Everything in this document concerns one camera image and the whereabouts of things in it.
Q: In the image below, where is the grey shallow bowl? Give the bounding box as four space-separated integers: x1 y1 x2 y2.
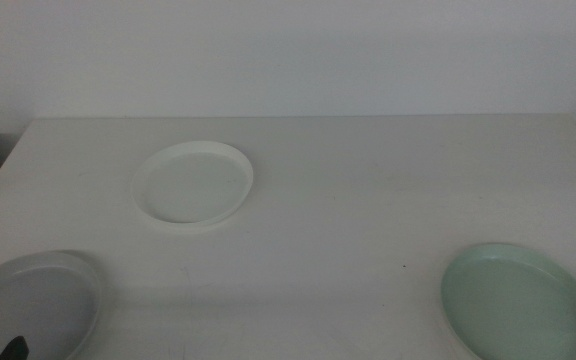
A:
0 250 102 360

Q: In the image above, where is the white shallow bowl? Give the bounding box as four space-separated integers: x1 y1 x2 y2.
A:
132 140 255 226

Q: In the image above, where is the pale green shallow bowl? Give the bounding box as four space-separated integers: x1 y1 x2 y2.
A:
440 242 576 360

